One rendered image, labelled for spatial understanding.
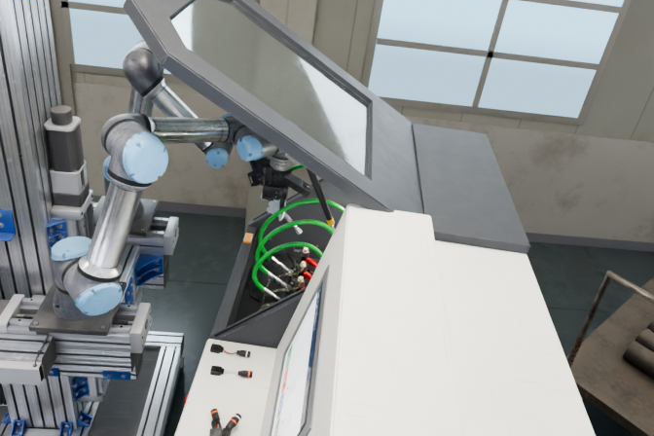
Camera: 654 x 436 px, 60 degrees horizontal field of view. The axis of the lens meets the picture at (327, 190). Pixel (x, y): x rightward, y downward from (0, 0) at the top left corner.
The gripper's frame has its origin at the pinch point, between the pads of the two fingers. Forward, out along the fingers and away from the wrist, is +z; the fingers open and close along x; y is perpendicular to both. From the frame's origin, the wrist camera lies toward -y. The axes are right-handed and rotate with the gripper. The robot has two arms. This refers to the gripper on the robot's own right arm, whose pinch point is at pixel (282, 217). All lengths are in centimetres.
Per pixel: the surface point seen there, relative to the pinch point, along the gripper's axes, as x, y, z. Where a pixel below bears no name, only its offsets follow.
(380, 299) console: 72, -28, -33
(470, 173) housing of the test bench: 0, -59, -28
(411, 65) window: -181, -55, -2
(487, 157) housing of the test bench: -14, -66, -28
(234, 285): 7.6, 14.2, 27.3
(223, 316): 23.5, 14.3, 27.3
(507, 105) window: -188, -122, 17
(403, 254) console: 55, -33, -33
